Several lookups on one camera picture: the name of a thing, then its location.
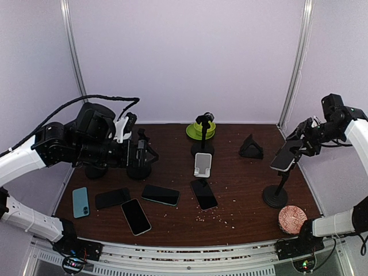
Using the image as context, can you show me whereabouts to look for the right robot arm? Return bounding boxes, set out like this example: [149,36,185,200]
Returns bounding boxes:
[286,94,367,254]

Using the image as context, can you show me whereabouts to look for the green plate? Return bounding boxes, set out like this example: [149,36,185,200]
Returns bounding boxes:
[186,124,215,141]

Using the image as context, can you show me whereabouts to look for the right aluminium frame post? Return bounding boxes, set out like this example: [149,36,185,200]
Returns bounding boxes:
[278,0,315,131]

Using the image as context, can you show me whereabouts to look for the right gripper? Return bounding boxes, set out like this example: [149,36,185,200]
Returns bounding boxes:
[286,119,344,156]

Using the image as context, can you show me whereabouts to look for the white phone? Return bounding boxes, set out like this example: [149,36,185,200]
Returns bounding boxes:
[121,198,152,236]

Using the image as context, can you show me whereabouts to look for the black phone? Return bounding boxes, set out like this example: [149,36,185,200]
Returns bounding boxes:
[95,187,131,210]
[270,141,300,172]

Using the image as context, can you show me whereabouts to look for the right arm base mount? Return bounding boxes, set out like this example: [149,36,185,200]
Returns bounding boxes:
[274,239,325,274]

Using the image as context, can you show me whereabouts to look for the teal phone front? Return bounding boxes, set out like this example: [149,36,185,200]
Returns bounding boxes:
[72,187,90,219]

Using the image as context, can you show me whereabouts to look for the green bowl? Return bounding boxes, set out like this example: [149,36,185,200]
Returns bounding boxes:
[193,121,216,135]

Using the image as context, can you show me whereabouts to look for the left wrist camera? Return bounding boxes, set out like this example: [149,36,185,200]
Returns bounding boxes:
[124,112,137,133]

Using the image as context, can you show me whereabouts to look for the left aluminium frame post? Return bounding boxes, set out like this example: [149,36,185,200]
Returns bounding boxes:
[60,0,87,96]

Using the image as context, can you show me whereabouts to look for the teal phone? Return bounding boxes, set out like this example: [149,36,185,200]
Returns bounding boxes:
[72,187,90,219]
[141,185,180,206]

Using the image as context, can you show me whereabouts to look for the white folding phone stand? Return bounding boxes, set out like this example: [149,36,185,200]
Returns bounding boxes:
[194,152,212,178]

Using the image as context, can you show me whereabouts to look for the black wedge phone stand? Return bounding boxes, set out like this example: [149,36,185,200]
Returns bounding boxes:
[239,134,264,159]

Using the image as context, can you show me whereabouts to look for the pink phone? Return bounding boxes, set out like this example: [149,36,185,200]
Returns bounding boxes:
[190,178,218,210]

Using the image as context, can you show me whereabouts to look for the aluminium frame post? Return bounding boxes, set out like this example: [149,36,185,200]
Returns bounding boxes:
[60,0,87,96]
[278,0,315,131]

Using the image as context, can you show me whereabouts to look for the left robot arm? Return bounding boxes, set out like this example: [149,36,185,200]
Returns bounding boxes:
[1,95,159,186]

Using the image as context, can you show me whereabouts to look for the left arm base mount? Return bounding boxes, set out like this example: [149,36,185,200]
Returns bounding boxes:
[49,239,103,275]

